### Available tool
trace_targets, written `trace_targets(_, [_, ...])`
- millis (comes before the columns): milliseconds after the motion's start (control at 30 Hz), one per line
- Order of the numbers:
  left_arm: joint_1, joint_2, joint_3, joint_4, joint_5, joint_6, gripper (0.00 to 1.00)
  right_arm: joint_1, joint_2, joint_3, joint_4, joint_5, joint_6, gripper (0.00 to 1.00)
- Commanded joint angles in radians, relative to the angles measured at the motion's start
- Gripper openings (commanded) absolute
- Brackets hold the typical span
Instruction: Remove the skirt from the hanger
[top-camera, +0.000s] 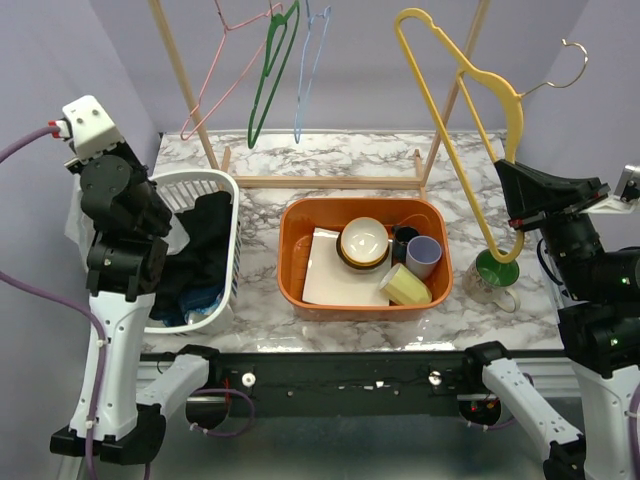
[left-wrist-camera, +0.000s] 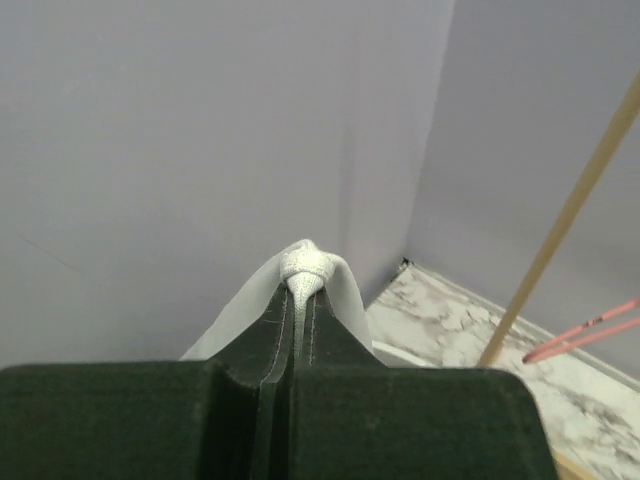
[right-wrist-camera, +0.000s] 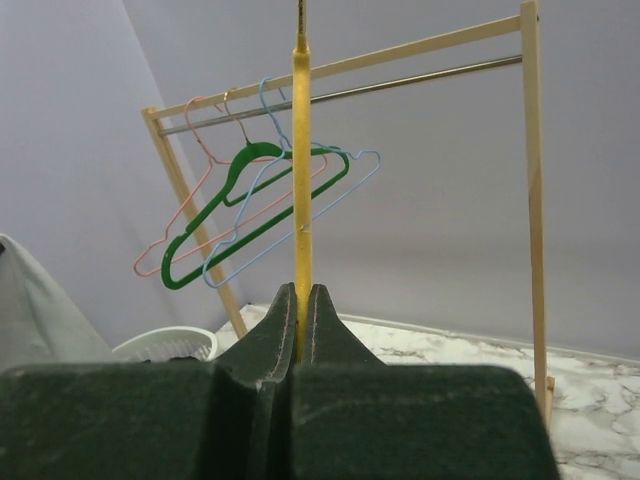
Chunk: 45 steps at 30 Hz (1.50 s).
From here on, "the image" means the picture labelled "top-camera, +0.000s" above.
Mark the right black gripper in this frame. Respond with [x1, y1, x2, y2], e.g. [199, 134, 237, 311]
[498, 153, 611, 296]

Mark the yellow hanger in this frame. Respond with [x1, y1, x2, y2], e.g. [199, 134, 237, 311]
[393, 7, 589, 265]

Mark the light blue hanger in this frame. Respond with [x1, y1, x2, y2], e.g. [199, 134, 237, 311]
[293, 0, 332, 144]

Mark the green hanger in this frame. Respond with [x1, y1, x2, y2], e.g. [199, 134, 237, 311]
[247, 1, 301, 149]

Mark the black garment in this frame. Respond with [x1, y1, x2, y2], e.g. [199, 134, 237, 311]
[150, 191, 232, 324]

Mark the dark blue denim skirt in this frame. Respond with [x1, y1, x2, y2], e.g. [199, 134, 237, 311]
[163, 285, 224, 327]

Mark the pink wire hanger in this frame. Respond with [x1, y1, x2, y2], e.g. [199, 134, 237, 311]
[180, 1, 284, 140]

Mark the grey white garment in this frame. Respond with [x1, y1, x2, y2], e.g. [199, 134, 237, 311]
[64, 176, 190, 273]

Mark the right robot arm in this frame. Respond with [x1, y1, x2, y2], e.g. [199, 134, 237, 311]
[459, 160, 639, 479]

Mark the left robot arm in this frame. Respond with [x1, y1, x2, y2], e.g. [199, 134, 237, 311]
[50, 145, 222, 467]

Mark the white floral mug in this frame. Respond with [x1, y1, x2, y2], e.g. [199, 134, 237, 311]
[462, 258, 521, 313]

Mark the lavender cup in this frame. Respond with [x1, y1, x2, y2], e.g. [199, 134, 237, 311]
[405, 235, 442, 280]

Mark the black cup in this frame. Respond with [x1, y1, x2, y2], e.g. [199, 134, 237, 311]
[391, 225, 420, 263]

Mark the yellow cup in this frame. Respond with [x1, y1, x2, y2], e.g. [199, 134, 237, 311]
[379, 263, 432, 306]

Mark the white bowl with dark rim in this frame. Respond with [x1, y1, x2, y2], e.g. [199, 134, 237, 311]
[336, 217, 390, 273]

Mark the white square plate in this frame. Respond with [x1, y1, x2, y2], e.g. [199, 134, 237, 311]
[302, 228, 392, 307]

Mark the orange plastic tub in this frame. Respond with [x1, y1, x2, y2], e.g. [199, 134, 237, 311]
[278, 197, 453, 322]

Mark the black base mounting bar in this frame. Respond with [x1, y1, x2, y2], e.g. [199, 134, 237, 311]
[204, 352, 506, 424]

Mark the white laundry basket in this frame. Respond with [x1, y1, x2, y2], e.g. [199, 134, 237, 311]
[145, 169, 242, 336]

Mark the wooden clothes rack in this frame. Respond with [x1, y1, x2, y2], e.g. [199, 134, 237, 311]
[147, 0, 494, 201]

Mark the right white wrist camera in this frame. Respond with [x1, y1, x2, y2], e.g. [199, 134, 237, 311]
[585, 165, 639, 215]

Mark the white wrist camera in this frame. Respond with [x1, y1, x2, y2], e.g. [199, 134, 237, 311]
[585, 165, 639, 215]
[48, 95, 125, 174]

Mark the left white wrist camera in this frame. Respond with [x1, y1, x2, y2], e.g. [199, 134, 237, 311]
[48, 95, 125, 174]

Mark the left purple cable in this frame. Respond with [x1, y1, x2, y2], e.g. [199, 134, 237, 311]
[0, 124, 256, 480]

